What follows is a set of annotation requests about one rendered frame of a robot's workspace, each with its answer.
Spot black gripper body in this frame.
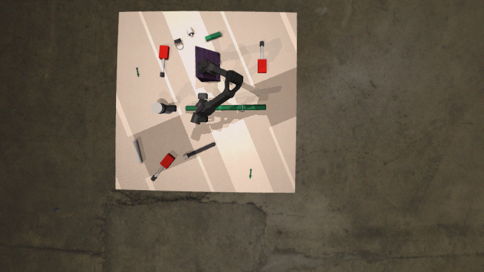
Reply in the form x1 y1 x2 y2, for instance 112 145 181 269
198 93 208 122

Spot red box with grey handle and black knob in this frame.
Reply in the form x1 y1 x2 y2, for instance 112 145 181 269
159 45 170 77
258 41 267 73
151 154 175 181

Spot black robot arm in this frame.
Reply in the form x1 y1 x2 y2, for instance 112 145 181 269
190 59 243 125

